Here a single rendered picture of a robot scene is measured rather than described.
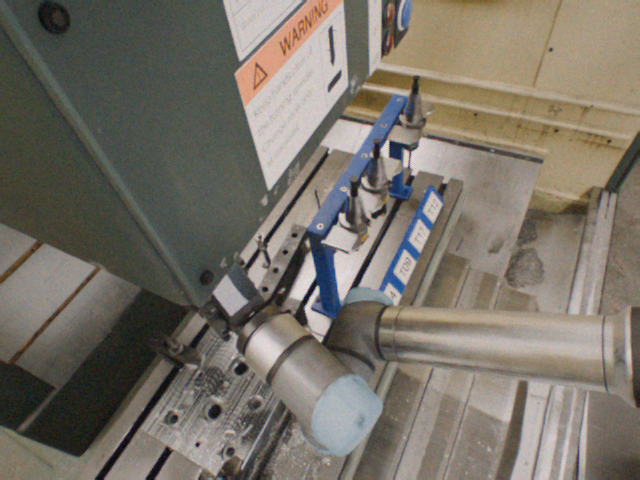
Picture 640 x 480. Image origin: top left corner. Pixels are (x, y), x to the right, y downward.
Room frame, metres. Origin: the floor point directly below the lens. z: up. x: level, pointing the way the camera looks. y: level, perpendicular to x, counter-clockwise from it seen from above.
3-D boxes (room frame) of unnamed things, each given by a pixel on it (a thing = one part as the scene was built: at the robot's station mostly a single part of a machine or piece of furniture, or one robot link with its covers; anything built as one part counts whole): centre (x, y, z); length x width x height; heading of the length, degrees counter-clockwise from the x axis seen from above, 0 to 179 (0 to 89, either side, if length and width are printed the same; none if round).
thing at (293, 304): (0.46, 0.11, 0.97); 0.13 x 0.03 x 0.15; 145
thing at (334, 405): (0.16, 0.02, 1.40); 0.11 x 0.08 x 0.09; 37
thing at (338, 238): (0.51, -0.05, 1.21); 0.07 x 0.05 x 0.01; 55
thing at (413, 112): (0.82, -0.27, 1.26); 0.04 x 0.04 x 0.07
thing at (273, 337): (0.22, 0.07, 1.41); 0.08 x 0.05 x 0.08; 127
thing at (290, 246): (0.66, 0.11, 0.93); 0.26 x 0.05 x 0.06; 150
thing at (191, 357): (0.45, 0.36, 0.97); 0.13 x 0.03 x 0.15; 55
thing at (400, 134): (0.78, -0.24, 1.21); 0.07 x 0.05 x 0.01; 55
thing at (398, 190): (0.90, -0.25, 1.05); 0.10 x 0.05 x 0.30; 55
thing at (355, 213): (0.55, -0.08, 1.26); 0.04 x 0.04 x 0.07
